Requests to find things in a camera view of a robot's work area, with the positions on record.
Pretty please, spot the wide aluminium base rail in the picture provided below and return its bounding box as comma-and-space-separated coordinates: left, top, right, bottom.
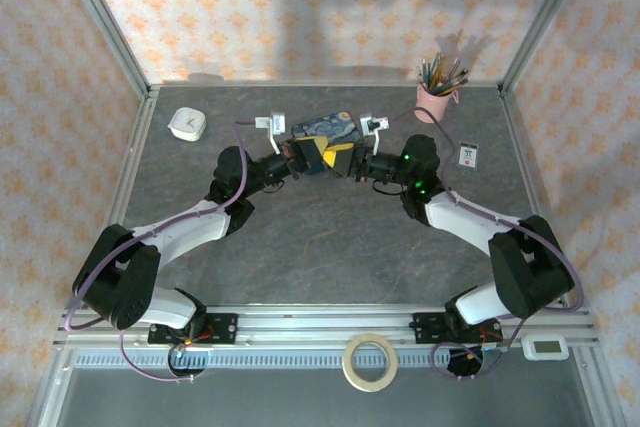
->
52, 303, 599, 351

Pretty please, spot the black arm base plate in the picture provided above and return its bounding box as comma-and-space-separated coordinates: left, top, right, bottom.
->
413, 311, 504, 347
146, 312, 239, 346

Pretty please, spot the starry night painted box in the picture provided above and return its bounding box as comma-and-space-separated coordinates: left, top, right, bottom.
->
290, 110, 366, 177

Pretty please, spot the white digital thermometer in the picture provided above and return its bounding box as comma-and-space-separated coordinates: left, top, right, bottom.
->
520, 335, 571, 362

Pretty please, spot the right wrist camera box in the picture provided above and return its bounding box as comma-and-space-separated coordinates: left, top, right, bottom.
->
358, 113, 392, 156

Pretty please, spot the masking tape roll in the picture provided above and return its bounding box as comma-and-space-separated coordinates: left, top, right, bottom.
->
342, 332, 400, 394

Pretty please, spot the pink metal cup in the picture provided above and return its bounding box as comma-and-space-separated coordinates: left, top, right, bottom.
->
414, 80, 461, 125

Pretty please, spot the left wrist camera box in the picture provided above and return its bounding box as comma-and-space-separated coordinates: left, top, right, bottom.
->
253, 110, 288, 155

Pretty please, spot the aluminium table edge rail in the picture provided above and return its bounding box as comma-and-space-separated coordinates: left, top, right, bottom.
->
497, 84, 549, 228
148, 80, 503, 91
107, 85, 162, 228

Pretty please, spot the aluminium frame post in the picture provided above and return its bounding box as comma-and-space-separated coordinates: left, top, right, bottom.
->
498, 0, 597, 94
53, 0, 153, 98

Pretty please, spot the grey slotted cable duct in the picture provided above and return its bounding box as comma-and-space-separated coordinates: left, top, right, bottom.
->
64, 350, 454, 373

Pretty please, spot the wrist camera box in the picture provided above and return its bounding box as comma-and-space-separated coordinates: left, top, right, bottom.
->
358, 113, 392, 156
253, 110, 288, 155

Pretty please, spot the white square alarm clock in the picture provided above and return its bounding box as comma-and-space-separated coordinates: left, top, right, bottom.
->
167, 106, 208, 143

